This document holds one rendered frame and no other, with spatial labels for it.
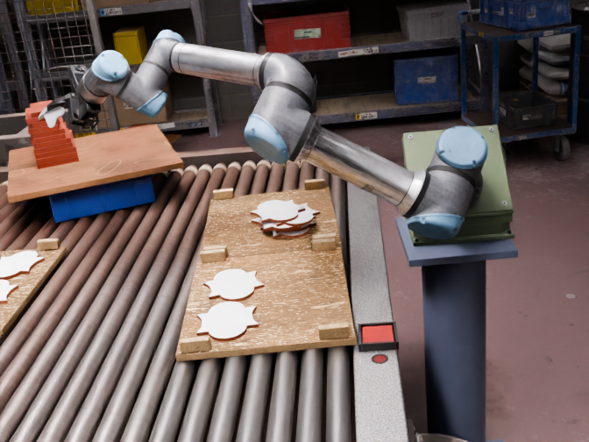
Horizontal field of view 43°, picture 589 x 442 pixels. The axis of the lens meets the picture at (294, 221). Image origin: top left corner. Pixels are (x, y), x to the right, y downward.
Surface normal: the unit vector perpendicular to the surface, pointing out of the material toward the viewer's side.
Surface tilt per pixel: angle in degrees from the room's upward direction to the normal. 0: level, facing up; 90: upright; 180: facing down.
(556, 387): 0
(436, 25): 96
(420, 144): 45
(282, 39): 90
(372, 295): 0
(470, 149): 38
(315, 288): 0
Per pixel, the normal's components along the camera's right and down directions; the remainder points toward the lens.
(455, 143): -0.04, -0.47
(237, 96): 0.00, 0.39
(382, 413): -0.10, -0.91
